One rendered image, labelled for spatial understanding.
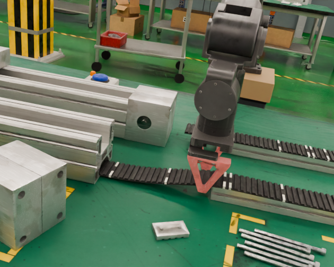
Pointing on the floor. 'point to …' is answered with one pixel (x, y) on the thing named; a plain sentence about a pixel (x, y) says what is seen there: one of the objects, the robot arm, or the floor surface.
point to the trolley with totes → (150, 51)
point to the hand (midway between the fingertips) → (204, 176)
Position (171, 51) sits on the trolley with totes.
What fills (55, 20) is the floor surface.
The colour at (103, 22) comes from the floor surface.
